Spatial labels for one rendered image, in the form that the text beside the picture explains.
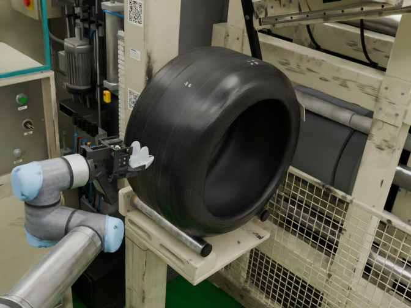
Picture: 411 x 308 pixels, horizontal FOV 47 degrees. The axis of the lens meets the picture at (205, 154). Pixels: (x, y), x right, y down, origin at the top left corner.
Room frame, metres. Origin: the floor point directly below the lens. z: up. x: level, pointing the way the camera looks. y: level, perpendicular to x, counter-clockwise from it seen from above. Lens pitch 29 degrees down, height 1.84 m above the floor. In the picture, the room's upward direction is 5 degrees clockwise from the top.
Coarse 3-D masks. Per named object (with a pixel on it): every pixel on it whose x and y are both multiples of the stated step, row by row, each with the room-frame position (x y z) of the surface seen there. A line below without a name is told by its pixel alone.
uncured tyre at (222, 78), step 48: (144, 96) 1.18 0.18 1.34; (192, 96) 1.11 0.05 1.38; (240, 96) 1.13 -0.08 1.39; (288, 96) 1.29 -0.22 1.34; (144, 144) 1.10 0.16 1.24; (192, 144) 1.04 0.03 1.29; (240, 144) 1.51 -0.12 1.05; (288, 144) 1.33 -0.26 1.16; (144, 192) 1.10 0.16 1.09; (192, 192) 1.02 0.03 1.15; (240, 192) 1.36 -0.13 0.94
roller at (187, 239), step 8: (136, 200) 1.30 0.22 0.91; (144, 208) 1.27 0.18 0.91; (152, 216) 1.24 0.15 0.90; (160, 216) 1.22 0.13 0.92; (160, 224) 1.21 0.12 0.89; (168, 224) 1.19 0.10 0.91; (176, 232) 1.16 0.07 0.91; (184, 240) 1.13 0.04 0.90; (192, 240) 1.12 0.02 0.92; (200, 240) 1.11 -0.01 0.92; (192, 248) 1.11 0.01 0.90; (200, 248) 1.09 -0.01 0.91; (208, 248) 1.09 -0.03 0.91
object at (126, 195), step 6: (120, 192) 1.30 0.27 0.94; (126, 192) 1.29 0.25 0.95; (132, 192) 1.31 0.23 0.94; (120, 198) 1.29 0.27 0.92; (126, 198) 1.29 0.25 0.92; (132, 198) 1.31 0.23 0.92; (120, 204) 1.29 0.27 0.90; (126, 204) 1.29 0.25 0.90; (132, 204) 1.31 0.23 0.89; (120, 210) 1.29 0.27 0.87; (126, 210) 1.29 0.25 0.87
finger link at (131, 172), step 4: (144, 164) 1.01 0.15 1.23; (128, 168) 0.97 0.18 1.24; (132, 168) 0.98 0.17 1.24; (136, 168) 0.98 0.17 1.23; (140, 168) 0.99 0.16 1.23; (144, 168) 1.01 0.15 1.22; (128, 172) 0.96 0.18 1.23; (132, 172) 0.96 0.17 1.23; (136, 172) 0.97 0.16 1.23; (140, 172) 0.99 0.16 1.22; (124, 176) 0.95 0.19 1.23; (128, 176) 0.96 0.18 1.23; (132, 176) 0.96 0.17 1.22
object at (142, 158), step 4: (144, 148) 1.02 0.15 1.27; (140, 152) 1.01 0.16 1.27; (144, 152) 1.02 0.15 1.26; (148, 152) 1.03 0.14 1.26; (136, 156) 1.00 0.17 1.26; (140, 156) 1.01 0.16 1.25; (144, 156) 1.02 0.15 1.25; (148, 156) 1.03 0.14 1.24; (152, 156) 1.06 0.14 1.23; (132, 160) 0.99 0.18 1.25; (136, 160) 1.00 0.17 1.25; (140, 160) 1.01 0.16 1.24; (144, 160) 1.02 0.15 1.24; (148, 160) 1.03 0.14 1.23; (152, 160) 1.05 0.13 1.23; (132, 164) 0.99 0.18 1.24; (136, 164) 1.00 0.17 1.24; (140, 164) 1.00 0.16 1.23; (148, 164) 1.02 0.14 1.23
